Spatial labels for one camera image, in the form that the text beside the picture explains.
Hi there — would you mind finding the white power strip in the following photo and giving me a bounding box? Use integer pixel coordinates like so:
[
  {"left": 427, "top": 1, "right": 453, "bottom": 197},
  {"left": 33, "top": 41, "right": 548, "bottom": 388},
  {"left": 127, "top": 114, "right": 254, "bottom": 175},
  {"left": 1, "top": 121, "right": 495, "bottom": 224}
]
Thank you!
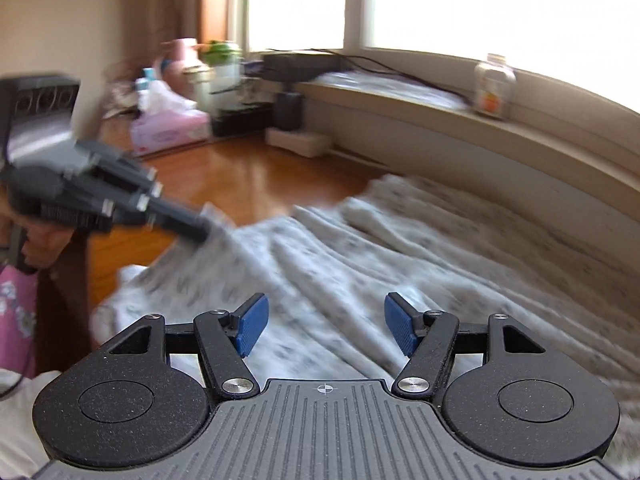
[{"left": 266, "top": 127, "right": 333, "bottom": 158}]

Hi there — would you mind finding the white patterned garment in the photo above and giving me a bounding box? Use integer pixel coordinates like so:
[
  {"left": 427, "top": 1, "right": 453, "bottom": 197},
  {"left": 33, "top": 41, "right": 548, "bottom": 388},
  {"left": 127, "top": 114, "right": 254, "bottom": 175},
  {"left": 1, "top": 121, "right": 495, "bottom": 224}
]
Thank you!
[{"left": 90, "top": 176, "right": 639, "bottom": 479}]

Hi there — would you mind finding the person's left hand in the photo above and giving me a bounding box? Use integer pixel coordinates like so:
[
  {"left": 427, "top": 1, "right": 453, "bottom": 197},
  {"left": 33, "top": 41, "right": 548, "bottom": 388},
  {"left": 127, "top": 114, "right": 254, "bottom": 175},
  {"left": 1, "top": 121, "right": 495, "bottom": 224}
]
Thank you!
[{"left": 16, "top": 217, "right": 74, "bottom": 270}]

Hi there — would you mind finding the clear jar orange label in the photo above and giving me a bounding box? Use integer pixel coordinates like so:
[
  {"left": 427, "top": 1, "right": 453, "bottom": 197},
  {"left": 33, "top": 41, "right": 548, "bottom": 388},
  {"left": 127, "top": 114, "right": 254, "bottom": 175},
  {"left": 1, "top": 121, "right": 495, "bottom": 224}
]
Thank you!
[{"left": 473, "top": 53, "right": 516, "bottom": 120}]

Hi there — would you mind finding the black box on sill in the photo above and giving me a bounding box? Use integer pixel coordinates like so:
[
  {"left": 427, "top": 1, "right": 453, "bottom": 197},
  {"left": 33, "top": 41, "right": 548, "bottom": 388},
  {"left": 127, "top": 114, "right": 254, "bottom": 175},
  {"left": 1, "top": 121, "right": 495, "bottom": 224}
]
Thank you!
[{"left": 260, "top": 51, "right": 348, "bottom": 84}]

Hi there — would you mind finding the clear plastic sheet on sill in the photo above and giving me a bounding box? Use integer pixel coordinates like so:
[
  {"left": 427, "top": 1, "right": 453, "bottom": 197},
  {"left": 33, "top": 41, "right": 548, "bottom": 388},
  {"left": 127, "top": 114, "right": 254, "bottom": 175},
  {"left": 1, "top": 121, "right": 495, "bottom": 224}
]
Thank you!
[{"left": 314, "top": 70, "right": 468, "bottom": 110}]

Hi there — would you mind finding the black cable on sill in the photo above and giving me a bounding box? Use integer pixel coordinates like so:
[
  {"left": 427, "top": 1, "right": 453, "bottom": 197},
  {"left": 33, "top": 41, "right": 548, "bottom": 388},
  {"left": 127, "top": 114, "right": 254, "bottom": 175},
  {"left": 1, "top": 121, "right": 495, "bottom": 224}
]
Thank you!
[{"left": 309, "top": 48, "right": 476, "bottom": 104}]

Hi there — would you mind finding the black speaker box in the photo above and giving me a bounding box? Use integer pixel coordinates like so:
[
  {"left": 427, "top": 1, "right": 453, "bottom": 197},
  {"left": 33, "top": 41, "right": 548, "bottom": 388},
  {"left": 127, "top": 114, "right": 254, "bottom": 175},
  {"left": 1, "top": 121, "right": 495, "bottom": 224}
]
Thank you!
[{"left": 273, "top": 91, "right": 304, "bottom": 131}]

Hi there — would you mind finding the pink tissue box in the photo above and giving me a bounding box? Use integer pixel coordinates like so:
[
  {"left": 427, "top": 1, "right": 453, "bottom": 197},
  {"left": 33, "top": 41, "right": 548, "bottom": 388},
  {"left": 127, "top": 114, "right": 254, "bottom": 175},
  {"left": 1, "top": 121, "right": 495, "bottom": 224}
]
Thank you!
[{"left": 130, "top": 110, "right": 212, "bottom": 156}]

